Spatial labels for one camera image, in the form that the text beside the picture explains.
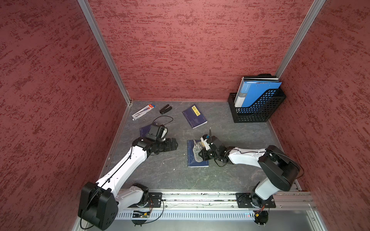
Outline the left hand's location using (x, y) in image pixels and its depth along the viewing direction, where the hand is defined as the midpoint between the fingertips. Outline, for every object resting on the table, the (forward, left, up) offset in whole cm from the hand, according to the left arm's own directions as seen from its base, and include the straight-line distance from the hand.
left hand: (170, 149), depth 81 cm
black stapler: (+39, +9, -10) cm, 41 cm away
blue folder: (+36, -53, +11) cm, 65 cm away
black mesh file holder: (+28, -62, 0) cm, 69 cm away
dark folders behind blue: (+53, -65, +12) cm, 84 cm away
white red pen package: (+38, +27, -11) cm, 47 cm away
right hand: (0, -18, -12) cm, 22 cm away
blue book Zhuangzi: (-4, -13, -11) cm, 18 cm away
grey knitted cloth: (+4, -17, -5) cm, 18 cm away
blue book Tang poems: (+33, -15, -10) cm, 37 cm away
